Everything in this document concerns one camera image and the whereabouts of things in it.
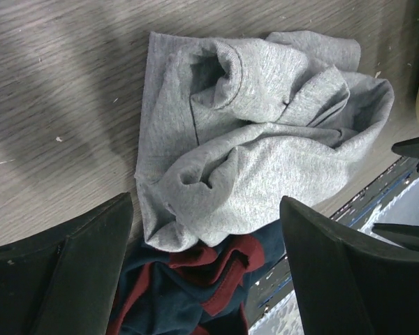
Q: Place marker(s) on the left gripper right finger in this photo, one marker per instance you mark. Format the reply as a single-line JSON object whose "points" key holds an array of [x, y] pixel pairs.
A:
{"points": [[347, 282]]}

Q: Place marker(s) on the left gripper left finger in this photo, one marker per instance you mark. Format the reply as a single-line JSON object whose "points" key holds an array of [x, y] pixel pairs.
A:
{"points": [[63, 280]]}

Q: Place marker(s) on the grey shirt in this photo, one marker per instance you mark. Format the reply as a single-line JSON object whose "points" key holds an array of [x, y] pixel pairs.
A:
{"points": [[229, 126]]}

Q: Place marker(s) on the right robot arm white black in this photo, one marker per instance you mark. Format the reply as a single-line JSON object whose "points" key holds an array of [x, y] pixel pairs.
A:
{"points": [[407, 148]]}

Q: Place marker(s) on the navy garment red trim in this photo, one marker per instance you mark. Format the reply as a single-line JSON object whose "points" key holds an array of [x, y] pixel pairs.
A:
{"points": [[202, 290]]}

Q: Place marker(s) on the aluminium rail frame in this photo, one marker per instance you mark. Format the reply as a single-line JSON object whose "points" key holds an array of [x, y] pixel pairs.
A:
{"points": [[283, 317]]}

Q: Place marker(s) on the black mounting base plate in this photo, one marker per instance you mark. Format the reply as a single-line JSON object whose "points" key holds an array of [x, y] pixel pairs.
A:
{"points": [[352, 214]]}

